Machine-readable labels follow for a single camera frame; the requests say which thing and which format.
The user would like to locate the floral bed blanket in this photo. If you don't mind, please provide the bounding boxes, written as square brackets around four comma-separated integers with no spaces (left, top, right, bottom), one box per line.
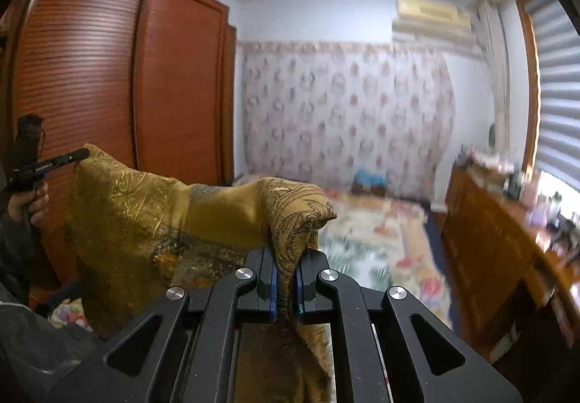
[64,176,451,321]

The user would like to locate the brown louvered wooden wardrobe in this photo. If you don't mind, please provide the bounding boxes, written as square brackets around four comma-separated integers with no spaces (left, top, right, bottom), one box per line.
[0,0,239,295]

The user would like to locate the mustard gold patterned garment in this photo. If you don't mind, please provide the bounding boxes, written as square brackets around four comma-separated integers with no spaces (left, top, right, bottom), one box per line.
[66,146,336,402]

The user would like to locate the beige side curtain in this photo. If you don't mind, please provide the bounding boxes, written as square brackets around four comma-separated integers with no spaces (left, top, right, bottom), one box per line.
[476,0,510,157]

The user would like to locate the person's left hand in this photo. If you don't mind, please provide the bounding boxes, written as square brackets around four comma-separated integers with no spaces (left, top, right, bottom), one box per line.
[7,181,49,227]

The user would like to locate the white window blinds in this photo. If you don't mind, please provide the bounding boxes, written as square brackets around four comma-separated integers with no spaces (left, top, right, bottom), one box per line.
[524,0,580,190]

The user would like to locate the wall air conditioner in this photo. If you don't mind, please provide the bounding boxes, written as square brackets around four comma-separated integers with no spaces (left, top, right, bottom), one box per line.
[392,0,474,40]

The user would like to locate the blue object behind bed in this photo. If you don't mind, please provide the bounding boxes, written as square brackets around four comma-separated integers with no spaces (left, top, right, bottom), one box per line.
[351,169,387,197]

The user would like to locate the clutter of boxes on sideboard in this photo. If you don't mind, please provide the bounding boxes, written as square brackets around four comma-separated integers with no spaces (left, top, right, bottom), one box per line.
[447,146,579,262]

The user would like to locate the pink circle patterned curtain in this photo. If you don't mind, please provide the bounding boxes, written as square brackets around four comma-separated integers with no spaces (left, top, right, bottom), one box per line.
[242,41,455,200]

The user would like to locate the wooden sideboard cabinet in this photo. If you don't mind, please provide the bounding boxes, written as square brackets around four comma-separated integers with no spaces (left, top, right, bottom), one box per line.
[442,167,579,359]

